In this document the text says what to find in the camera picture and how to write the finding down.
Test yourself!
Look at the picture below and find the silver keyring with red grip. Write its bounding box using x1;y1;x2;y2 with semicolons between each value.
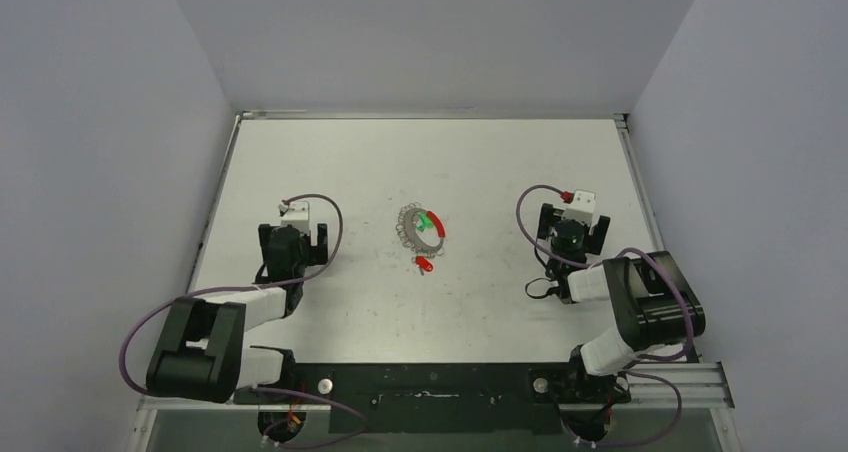
395;202;446;258

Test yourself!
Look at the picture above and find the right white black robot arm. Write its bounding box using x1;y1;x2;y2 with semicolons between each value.
534;203;707;401

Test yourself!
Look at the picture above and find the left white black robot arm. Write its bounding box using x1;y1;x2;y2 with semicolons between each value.
145;223;330;403

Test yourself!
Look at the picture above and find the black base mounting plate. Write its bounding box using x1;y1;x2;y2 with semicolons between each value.
274;362;631;434

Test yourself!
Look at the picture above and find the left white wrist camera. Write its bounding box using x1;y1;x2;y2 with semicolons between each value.
278;200;310;235

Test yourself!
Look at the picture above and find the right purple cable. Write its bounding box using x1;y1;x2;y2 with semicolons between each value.
515;183;697;450

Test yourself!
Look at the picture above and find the purple cable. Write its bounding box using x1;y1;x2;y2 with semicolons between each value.
515;183;697;450
117;193;370;450

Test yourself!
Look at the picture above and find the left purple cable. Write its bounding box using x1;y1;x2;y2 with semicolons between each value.
117;193;370;450

